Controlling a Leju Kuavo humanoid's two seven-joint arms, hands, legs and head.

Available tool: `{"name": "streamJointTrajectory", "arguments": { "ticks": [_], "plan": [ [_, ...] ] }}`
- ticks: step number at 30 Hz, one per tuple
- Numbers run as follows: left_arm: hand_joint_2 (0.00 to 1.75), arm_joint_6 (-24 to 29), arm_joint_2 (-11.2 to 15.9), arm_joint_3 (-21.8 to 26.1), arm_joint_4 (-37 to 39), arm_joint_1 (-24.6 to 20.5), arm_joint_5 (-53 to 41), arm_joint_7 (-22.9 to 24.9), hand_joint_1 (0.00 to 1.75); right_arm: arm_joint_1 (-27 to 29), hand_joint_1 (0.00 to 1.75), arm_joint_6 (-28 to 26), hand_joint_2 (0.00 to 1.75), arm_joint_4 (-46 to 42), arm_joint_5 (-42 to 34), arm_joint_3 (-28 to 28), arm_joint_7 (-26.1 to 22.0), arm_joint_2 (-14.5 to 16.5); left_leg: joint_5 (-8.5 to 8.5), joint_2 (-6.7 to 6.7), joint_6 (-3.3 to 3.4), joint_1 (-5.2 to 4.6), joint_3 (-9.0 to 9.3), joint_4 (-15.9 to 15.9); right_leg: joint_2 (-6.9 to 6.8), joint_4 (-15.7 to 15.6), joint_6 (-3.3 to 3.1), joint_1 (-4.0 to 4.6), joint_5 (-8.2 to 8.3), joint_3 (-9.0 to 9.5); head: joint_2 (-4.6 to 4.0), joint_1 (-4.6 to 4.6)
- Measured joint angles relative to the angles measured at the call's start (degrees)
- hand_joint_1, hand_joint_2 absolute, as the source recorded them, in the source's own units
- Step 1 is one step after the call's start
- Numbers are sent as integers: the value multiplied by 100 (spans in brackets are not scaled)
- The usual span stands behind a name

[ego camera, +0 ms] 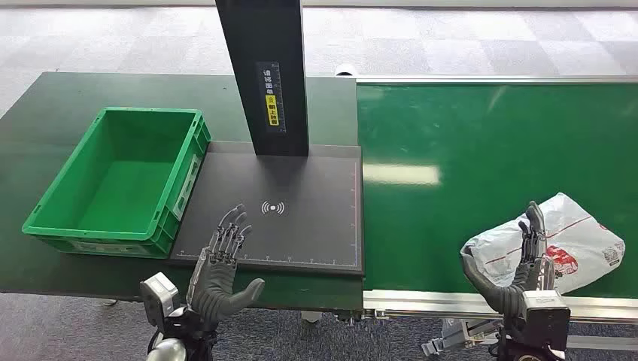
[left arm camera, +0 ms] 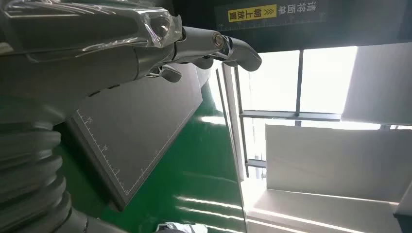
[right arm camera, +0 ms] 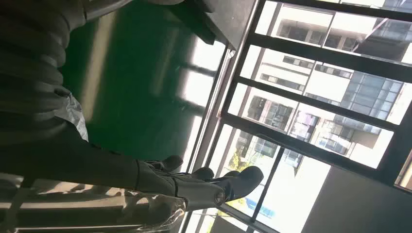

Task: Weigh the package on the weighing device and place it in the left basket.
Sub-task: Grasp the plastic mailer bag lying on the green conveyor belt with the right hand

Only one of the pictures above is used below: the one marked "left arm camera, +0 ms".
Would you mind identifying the white partition board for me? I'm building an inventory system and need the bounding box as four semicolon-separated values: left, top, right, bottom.
265;123;412;203
341;42;412;127

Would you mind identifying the green conveyor belt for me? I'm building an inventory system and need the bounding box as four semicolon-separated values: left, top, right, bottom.
128;80;247;233

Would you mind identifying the grey metal window frame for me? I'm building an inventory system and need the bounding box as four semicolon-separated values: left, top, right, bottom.
233;50;343;178

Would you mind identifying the grey plastic package red print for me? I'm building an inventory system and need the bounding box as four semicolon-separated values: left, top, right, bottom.
156;222;208;233

